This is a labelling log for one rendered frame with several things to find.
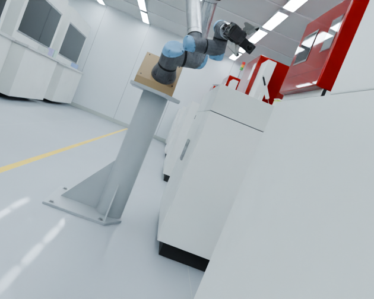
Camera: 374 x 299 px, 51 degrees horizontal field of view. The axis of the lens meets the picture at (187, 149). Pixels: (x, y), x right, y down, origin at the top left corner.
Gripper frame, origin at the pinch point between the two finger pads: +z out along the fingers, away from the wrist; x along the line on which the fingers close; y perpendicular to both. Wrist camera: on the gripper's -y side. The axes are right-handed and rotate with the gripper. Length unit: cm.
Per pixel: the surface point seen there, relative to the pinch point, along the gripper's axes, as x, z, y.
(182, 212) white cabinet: -86, -4, -31
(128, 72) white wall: -174, -855, -181
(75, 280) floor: -111, 43, 18
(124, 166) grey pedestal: -95, -46, -6
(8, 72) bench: -214, -464, 66
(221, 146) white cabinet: -47, -13, -30
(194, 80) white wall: -88, -812, -327
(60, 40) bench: -171, -683, 13
